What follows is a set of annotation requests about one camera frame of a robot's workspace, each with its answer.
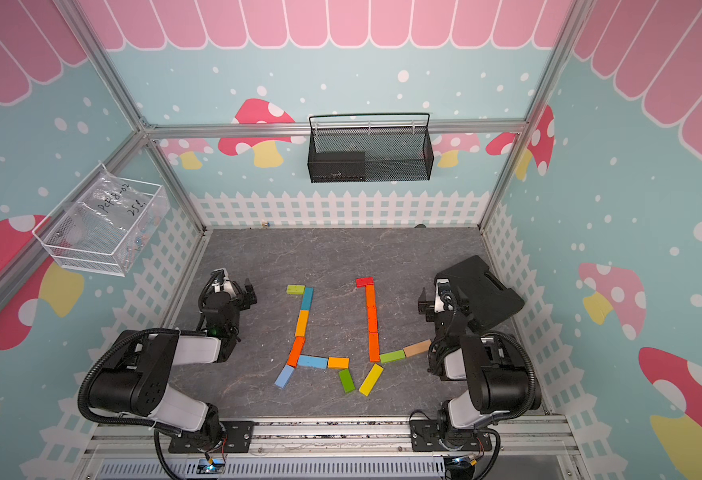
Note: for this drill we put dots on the light blue block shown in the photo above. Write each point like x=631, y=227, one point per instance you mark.
x=284, y=376

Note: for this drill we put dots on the clear plastic wall bin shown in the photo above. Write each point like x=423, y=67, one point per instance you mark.
x=104, y=229

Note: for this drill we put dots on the yellow-orange long block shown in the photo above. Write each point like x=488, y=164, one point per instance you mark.
x=301, y=327

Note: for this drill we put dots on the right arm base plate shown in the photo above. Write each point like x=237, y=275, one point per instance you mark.
x=437, y=436

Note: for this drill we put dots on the teal long block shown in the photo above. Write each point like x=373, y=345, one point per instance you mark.
x=307, y=299

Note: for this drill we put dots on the orange long block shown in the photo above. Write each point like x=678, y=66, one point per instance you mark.
x=296, y=351

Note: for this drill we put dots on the green circuit board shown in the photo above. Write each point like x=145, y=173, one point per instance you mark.
x=213, y=466

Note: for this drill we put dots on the small orange-yellow block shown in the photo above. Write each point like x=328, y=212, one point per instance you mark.
x=338, y=363

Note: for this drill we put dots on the yellow-green wide block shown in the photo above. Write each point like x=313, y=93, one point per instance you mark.
x=371, y=380

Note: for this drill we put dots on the red block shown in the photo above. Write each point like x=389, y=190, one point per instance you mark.
x=365, y=281

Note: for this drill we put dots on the black plastic tool case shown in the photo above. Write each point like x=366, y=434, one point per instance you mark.
x=480, y=295

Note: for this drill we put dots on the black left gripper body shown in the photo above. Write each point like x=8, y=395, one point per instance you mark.
x=242, y=302

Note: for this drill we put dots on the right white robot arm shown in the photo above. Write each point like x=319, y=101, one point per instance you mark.
x=500, y=380

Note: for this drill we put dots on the black wire mesh basket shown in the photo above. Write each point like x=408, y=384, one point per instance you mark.
x=397, y=146

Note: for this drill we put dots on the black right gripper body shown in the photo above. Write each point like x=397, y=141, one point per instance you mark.
x=432, y=308

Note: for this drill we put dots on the black box in basket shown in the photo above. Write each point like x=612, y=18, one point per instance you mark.
x=337, y=166

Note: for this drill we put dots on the lime green small block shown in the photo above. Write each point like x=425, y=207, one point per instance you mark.
x=295, y=289

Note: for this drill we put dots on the blue long block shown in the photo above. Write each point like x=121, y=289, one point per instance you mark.
x=313, y=362

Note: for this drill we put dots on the tan long block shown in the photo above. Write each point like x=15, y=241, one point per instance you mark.
x=417, y=348

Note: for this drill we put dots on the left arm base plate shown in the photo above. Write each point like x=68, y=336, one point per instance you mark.
x=230, y=436

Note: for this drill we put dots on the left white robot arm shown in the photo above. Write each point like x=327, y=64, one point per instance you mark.
x=130, y=383

